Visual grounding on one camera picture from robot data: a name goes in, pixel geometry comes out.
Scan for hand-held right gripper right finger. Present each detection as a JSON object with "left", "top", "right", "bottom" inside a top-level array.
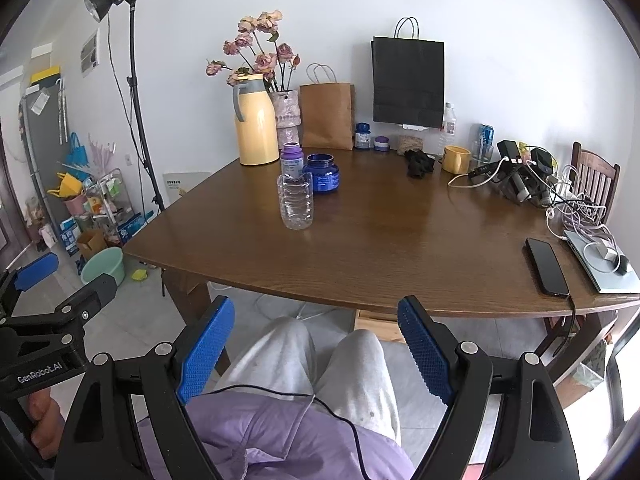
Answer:
[{"left": 398, "top": 296, "right": 581, "bottom": 480}]

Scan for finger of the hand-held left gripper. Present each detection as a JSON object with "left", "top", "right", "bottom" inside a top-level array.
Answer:
[
  {"left": 0, "top": 252, "right": 60, "bottom": 318},
  {"left": 0, "top": 274, "right": 119, "bottom": 353}
]

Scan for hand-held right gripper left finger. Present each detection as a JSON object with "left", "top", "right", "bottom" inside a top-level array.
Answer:
[{"left": 52, "top": 296, "right": 236, "bottom": 480}]

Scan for clear plastic bottle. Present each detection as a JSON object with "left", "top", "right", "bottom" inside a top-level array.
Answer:
[{"left": 277, "top": 172, "right": 316, "bottom": 231}]

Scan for person's left hand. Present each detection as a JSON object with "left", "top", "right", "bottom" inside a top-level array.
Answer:
[{"left": 26, "top": 391, "right": 68, "bottom": 461}]

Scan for green plastic basin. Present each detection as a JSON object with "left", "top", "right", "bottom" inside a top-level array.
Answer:
[{"left": 80, "top": 246, "right": 124, "bottom": 288}]

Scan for cardboard box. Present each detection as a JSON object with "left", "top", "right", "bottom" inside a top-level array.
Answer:
[{"left": 75, "top": 229, "right": 108, "bottom": 262}]

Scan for person's grey trouser legs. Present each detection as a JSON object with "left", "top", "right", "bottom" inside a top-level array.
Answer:
[{"left": 212, "top": 316, "right": 402, "bottom": 445}]

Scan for purple padded jacket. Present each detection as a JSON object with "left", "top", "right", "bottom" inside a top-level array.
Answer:
[{"left": 135, "top": 392, "right": 416, "bottom": 480}]

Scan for blue tote bag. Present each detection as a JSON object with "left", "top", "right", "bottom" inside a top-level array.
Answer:
[{"left": 66, "top": 132, "right": 89, "bottom": 167}]

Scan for grey refrigerator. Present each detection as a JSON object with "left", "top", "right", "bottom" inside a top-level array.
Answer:
[{"left": 19, "top": 76, "right": 68, "bottom": 246}]

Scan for white flat carton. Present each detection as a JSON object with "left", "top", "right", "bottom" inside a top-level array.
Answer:
[{"left": 162, "top": 170, "right": 212, "bottom": 206}]

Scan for black smartphone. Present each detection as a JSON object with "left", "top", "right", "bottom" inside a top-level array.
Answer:
[{"left": 524, "top": 237, "right": 571, "bottom": 297}]

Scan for black light stand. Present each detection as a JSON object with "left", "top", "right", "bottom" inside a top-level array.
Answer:
[{"left": 126, "top": 0, "right": 166, "bottom": 212}]

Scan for black crumpled cloth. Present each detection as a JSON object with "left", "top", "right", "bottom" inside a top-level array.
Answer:
[{"left": 404, "top": 149, "right": 436, "bottom": 179}]

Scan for grey laptop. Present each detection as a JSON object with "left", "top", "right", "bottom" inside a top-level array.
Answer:
[{"left": 563, "top": 229, "right": 640, "bottom": 294}]

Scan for yellow mug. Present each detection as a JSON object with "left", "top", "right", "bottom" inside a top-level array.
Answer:
[{"left": 439, "top": 145, "right": 472, "bottom": 174}]

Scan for black charging devices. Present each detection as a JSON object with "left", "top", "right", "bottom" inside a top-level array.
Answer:
[{"left": 468, "top": 139, "right": 557, "bottom": 208}]

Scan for blue glass jar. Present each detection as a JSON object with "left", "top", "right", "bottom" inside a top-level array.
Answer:
[{"left": 302, "top": 153, "right": 343, "bottom": 195}]

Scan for woven beige holder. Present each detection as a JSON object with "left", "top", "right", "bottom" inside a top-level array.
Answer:
[{"left": 398, "top": 133, "right": 426, "bottom": 155}]

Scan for purple lidded bottle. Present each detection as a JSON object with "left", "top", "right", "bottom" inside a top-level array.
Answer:
[{"left": 280, "top": 142, "right": 304, "bottom": 181}]

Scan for blue drink can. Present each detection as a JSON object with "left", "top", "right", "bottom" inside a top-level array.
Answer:
[{"left": 478, "top": 123, "right": 495, "bottom": 161}]

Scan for clear water bottle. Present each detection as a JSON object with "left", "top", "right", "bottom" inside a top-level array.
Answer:
[{"left": 440, "top": 102, "right": 458, "bottom": 150}]

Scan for yellow thermos jug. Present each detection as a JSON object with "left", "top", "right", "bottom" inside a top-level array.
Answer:
[{"left": 232, "top": 74, "right": 280, "bottom": 166}]

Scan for wooden chair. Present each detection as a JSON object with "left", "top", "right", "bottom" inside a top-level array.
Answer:
[{"left": 570, "top": 141, "right": 621, "bottom": 223}]

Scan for pale pink vase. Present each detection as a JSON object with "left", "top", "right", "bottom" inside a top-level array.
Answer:
[{"left": 270, "top": 90, "right": 304, "bottom": 150}]

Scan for brown paper bag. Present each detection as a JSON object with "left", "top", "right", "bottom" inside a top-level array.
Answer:
[{"left": 299, "top": 63, "right": 356, "bottom": 151}]

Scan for black paper bag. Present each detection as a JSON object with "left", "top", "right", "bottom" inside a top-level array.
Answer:
[{"left": 371, "top": 17, "right": 446, "bottom": 129}]

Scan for pink artificial flowers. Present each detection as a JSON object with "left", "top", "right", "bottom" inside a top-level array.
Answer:
[{"left": 205, "top": 10, "right": 301, "bottom": 93}]

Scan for wire storage rack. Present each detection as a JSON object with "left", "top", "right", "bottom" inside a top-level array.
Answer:
[{"left": 82, "top": 167, "right": 133, "bottom": 241}]

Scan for thin black cable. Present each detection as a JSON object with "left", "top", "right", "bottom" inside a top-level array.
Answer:
[{"left": 215, "top": 384, "right": 373, "bottom": 480}]

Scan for black phone cable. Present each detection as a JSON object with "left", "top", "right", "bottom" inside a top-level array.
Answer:
[{"left": 564, "top": 292, "right": 578, "bottom": 361}]

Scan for white cable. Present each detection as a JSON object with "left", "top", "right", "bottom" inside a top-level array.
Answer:
[{"left": 447, "top": 159, "right": 511, "bottom": 189}]

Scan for tangle of white cables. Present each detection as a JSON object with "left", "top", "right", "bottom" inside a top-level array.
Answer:
[{"left": 544, "top": 162, "right": 623, "bottom": 246}]

